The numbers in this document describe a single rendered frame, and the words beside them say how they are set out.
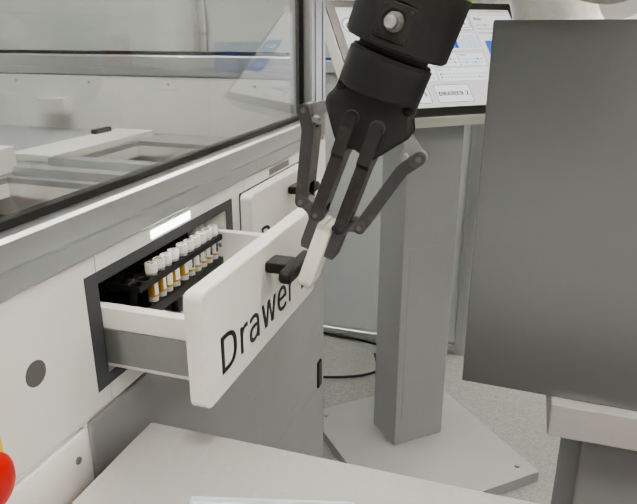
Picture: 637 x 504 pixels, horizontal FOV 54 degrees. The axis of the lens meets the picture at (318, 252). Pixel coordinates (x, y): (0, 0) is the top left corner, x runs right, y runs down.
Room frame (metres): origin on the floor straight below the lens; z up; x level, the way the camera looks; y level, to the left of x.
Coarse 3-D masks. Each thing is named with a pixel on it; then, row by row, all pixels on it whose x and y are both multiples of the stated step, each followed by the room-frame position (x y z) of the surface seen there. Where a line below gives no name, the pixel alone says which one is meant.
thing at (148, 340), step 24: (240, 240) 0.74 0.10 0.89; (120, 312) 0.51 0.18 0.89; (144, 312) 0.51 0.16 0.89; (168, 312) 0.51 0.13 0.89; (120, 336) 0.51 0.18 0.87; (144, 336) 0.50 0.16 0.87; (168, 336) 0.50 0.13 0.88; (120, 360) 0.51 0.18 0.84; (144, 360) 0.50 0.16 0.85; (168, 360) 0.49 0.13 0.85
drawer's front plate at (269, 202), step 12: (288, 168) 0.97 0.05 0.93; (276, 180) 0.88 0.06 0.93; (288, 180) 0.92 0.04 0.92; (252, 192) 0.81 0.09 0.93; (264, 192) 0.83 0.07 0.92; (276, 192) 0.87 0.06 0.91; (240, 204) 0.80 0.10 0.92; (252, 204) 0.79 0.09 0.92; (264, 204) 0.83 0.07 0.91; (276, 204) 0.87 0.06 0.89; (288, 204) 0.92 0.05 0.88; (252, 216) 0.79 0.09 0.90; (264, 216) 0.83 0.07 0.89; (276, 216) 0.87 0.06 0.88; (252, 228) 0.79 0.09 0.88
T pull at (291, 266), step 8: (280, 256) 0.61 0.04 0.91; (288, 256) 0.61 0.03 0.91; (296, 256) 0.60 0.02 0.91; (304, 256) 0.60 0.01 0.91; (272, 264) 0.59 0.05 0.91; (280, 264) 0.58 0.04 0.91; (288, 264) 0.58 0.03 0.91; (296, 264) 0.58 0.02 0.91; (272, 272) 0.59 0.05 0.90; (280, 272) 0.56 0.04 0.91; (288, 272) 0.56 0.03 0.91; (296, 272) 0.57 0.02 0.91; (280, 280) 0.56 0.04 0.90; (288, 280) 0.56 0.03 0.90
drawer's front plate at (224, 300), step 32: (288, 224) 0.66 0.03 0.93; (256, 256) 0.57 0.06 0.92; (192, 288) 0.48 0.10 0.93; (224, 288) 0.50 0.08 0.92; (256, 288) 0.57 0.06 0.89; (288, 288) 0.65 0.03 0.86; (192, 320) 0.47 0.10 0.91; (224, 320) 0.50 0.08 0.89; (256, 320) 0.57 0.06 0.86; (192, 352) 0.47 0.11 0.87; (256, 352) 0.56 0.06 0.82; (192, 384) 0.47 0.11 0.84; (224, 384) 0.49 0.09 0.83
